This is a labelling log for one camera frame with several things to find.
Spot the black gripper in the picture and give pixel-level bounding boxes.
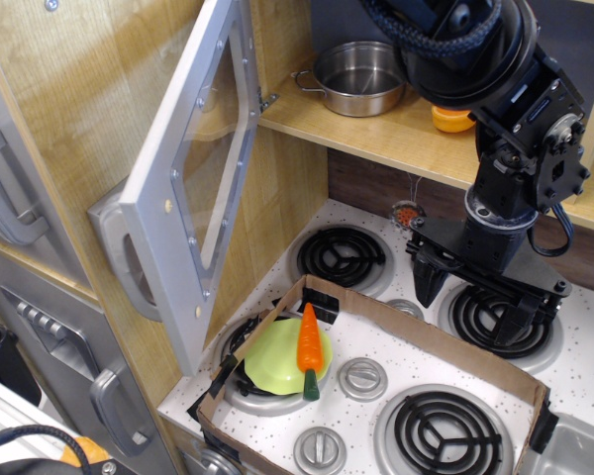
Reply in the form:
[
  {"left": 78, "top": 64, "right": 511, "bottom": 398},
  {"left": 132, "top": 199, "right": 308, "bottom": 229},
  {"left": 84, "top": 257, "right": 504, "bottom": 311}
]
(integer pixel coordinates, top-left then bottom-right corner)
[{"left": 407, "top": 217, "right": 572, "bottom": 346}]

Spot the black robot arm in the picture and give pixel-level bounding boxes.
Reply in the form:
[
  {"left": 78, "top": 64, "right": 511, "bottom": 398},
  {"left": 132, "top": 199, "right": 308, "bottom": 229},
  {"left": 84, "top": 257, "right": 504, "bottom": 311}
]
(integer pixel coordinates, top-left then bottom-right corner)
[{"left": 363, "top": 1, "right": 590, "bottom": 346}]

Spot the back right stove burner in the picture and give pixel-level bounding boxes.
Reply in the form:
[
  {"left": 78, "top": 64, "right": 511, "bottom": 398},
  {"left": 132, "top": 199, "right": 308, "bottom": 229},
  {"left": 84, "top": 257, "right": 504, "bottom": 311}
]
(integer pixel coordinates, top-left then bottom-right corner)
[{"left": 437, "top": 284, "right": 563, "bottom": 373}]

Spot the stove burner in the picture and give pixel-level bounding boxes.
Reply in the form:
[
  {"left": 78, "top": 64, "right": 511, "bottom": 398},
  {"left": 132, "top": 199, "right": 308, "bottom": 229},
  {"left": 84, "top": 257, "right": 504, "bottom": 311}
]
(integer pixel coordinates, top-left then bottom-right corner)
[
  {"left": 437, "top": 284, "right": 563, "bottom": 373},
  {"left": 372, "top": 384, "right": 514, "bottom": 475},
  {"left": 213, "top": 314, "right": 333, "bottom": 417},
  {"left": 287, "top": 225, "right": 395, "bottom": 297}
]

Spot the grey stove knob back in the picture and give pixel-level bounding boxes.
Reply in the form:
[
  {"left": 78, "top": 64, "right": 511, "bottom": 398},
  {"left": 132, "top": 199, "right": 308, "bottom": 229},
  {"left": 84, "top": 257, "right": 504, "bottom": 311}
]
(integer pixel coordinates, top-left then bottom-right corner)
[{"left": 387, "top": 299, "right": 425, "bottom": 321}]

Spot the grey stove knob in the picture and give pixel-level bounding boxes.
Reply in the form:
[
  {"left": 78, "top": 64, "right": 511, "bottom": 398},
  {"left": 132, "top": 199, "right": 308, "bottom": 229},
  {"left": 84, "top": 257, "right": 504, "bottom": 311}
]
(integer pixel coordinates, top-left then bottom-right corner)
[
  {"left": 338, "top": 357, "right": 388, "bottom": 402},
  {"left": 387, "top": 299, "right": 425, "bottom": 321},
  {"left": 293, "top": 427, "right": 347, "bottom": 475}
]

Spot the brown cardboard barrier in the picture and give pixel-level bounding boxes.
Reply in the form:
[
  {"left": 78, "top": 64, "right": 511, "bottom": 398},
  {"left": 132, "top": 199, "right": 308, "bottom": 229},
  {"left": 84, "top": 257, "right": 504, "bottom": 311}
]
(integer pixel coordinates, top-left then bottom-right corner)
[{"left": 194, "top": 276, "right": 558, "bottom": 474}]

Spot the small hanging strainer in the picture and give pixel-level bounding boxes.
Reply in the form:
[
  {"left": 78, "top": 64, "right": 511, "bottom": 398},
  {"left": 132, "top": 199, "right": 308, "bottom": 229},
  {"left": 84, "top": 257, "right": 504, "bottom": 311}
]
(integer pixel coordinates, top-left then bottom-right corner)
[{"left": 390, "top": 200, "right": 426, "bottom": 232}]

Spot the back left stove burner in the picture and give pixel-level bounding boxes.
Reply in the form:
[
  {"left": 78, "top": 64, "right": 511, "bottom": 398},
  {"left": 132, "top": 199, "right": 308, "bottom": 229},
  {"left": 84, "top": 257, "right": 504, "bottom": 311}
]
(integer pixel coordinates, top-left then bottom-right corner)
[{"left": 287, "top": 225, "right": 395, "bottom": 297}]

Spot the front right stove burner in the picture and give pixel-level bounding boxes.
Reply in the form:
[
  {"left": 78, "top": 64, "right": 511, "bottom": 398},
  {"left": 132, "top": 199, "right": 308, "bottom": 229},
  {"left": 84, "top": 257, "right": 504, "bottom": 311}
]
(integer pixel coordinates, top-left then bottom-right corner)
[{"left": 372, "top": 384, "right": 514, "bottom": 475}]

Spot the grey stove knob centre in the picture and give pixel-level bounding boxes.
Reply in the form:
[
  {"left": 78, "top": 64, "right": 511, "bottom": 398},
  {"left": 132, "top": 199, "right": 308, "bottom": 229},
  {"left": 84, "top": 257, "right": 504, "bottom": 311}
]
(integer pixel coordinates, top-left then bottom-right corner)
[{"left": 338, "top": 357, "right": 388, "bottom": 402}]

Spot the orange toy carrot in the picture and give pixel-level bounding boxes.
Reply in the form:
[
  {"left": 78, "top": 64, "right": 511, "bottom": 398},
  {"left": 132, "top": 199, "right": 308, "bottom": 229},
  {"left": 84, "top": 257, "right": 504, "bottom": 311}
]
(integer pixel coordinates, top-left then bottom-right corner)
[{"left": 297, "top": 303, "right": 325, "bottom": 402}]

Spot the wooden shelf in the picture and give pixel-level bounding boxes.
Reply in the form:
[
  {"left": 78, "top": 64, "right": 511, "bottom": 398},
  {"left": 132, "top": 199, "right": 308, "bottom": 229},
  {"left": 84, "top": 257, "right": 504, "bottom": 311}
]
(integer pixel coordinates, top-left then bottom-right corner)
[{"left": 256, "top": 48, "right": 594, "bottom": 237}]

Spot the orange toy pumpkin half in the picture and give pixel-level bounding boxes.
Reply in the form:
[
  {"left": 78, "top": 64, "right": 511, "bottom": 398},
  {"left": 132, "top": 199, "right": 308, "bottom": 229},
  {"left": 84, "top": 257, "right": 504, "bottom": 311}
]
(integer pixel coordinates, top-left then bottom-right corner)
[{"left": 431, "top": 105, "right": 475, "bottom": 134}]

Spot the steel sink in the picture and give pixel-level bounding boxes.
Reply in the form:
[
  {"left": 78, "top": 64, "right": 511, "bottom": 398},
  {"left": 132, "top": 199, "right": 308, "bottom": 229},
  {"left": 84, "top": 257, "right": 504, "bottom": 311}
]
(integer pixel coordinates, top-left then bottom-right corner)
[{"left": 518, "top": 414, "right": 594, "bottom": 475}]

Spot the light green plastic plate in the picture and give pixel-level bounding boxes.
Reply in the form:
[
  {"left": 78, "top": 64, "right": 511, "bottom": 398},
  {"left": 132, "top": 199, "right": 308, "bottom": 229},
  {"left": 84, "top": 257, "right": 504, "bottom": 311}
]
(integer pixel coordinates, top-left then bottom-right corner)
[{"left": 244, "top": 319, "right": 305, "bottom": 396}]

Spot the grey stove knob front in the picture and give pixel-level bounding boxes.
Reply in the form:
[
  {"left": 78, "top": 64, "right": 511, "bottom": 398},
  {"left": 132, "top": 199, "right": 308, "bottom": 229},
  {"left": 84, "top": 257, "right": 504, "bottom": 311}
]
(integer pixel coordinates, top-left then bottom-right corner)
[{"left": 293, "top": 427, "right": 347, "bottom": 475}]

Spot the stainless steel pot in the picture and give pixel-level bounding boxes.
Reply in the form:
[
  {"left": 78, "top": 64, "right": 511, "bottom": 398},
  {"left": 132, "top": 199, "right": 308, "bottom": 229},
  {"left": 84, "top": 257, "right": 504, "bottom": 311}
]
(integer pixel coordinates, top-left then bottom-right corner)
[{"left": 293, "top": 41, "right": 407, "bottom": 118}]

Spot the front left stove burner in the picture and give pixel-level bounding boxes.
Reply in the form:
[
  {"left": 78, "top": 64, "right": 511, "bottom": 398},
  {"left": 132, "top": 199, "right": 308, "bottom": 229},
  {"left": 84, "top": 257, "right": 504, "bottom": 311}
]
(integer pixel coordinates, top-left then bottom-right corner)
[{"left": 213, "top": 314, "right": 333, "bottom": 417}]

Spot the grey ice dispenser panel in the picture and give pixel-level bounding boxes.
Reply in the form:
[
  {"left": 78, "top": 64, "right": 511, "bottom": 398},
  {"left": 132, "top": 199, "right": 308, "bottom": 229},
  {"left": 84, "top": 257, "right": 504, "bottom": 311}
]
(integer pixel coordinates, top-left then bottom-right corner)
[{"left": 0, "top": 286, "right": 100, "bottom": 381}]

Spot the grey oven handle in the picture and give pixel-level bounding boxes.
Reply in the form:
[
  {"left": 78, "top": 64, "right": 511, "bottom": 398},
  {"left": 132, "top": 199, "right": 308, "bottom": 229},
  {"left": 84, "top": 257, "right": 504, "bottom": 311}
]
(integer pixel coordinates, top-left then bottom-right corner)
[{"left": 201, "top": 449, "right": 242, "bottom": 475}]

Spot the grey lower fridge handle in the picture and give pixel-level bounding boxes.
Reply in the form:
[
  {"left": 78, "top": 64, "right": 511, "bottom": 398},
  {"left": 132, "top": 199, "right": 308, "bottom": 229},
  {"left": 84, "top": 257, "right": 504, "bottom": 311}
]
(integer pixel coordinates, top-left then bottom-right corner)
[{"left": 89, "top": 368, "right": 149, "bottom": 457}]

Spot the grey wall holder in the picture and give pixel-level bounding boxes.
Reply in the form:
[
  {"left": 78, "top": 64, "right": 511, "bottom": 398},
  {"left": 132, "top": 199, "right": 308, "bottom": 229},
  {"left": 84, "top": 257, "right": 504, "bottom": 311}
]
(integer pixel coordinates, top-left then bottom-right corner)
[{"left": 87, "top": 192, "right": 130, "bottom": 276}]

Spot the black braided cable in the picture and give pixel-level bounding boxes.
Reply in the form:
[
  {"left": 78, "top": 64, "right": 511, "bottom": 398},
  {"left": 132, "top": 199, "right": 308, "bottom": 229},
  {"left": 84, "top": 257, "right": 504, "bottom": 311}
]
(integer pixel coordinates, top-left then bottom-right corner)
[{"left": 0, "top": 424, "right": 93, "bottom": 475}]

